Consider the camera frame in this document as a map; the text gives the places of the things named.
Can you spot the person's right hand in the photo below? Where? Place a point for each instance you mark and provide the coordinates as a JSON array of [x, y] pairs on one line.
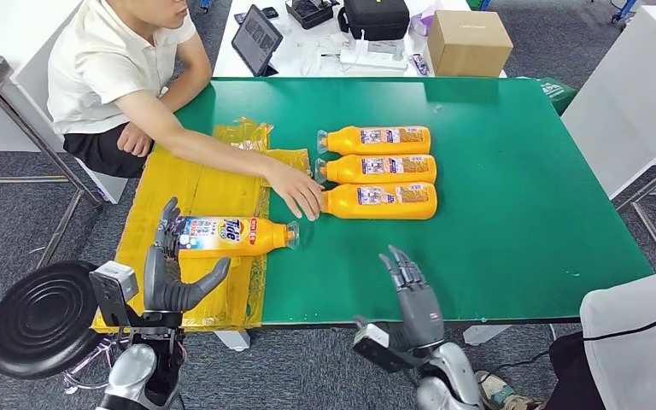
[[297, 189]]

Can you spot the person's left hand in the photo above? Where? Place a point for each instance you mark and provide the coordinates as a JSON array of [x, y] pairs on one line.
[[134, 140]]

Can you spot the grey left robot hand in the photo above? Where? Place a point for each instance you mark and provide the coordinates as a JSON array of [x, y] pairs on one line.
[[164, 283]]

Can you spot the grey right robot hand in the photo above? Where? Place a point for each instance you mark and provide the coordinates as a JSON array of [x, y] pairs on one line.
[[421, 317]]

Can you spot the orange detergent bottle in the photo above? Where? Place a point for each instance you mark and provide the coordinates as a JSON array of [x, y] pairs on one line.
[[373, 171], [373, 141], [237, 237], [379, 206]]

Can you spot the person's right forearm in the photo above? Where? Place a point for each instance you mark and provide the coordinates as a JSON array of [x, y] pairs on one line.
[[220, 153]]

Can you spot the person's left forearm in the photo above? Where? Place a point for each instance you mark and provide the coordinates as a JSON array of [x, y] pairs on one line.
[[186, 93]]

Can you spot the white table foot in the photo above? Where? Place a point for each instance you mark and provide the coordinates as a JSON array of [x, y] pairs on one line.
[[233, 339], [483, 335]]

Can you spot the person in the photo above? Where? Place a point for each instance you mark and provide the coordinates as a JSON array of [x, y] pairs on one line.
[[639, 345], [96, 68]]

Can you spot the yellow taped cardboard mat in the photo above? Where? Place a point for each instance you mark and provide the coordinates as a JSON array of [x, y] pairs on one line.
[[215, 198]]

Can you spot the white side table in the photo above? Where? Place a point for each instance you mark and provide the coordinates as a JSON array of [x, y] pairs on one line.
[[633, 96]]

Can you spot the white desk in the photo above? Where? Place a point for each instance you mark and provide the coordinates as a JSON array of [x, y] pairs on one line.
[[297, 65]]

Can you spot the black round stool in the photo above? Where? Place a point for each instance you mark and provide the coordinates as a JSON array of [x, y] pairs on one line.
[[42, 319]]

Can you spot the green bag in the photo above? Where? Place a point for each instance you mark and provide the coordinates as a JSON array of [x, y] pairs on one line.
[[557, 93]]

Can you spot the white power strip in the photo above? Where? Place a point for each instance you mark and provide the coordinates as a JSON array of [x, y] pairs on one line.
[[372, 58]]

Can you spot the black tablet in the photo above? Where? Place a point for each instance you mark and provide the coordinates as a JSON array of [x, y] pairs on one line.
[[257, 39]]

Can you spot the small printed packet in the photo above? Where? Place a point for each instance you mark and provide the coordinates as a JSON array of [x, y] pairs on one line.
[[420, 64]]

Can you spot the black plastic tray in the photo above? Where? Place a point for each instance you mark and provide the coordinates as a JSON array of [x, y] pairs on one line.
[[310, 13]]

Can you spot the small black device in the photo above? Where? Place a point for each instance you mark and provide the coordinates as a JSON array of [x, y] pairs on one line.
[[270, 12]]

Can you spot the black zipped case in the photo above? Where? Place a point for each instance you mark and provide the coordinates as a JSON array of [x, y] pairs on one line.
[[374, 18]]

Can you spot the purple packet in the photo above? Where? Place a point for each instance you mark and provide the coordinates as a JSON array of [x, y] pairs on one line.
[[421, 22]]

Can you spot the brown cardboard box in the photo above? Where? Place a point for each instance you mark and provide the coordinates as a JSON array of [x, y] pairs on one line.
[[468, 48]]

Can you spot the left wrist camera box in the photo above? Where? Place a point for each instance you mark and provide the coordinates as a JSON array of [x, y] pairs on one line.
[[114, 283]]

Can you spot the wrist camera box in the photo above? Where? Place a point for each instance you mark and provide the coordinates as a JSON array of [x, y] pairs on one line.
[[114, 283], [379, 351]]

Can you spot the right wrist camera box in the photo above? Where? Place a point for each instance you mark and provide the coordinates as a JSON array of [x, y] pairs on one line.
[[379, 351]]

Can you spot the blue wheeled frame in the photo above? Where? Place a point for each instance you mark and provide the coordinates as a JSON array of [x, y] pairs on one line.
[[625, 8]]

